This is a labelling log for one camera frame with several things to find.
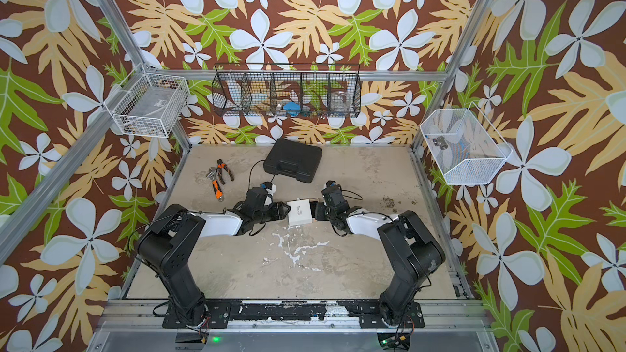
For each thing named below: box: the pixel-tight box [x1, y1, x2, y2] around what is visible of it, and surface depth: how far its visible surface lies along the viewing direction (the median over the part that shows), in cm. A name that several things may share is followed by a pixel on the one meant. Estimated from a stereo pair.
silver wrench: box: [205, 167, 218, 181], surface depth 110 cm
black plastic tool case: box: [263, 138, 323, 184], surface depth 109 cm
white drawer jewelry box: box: [286, 198, 313, 226], surface depth 95 cm
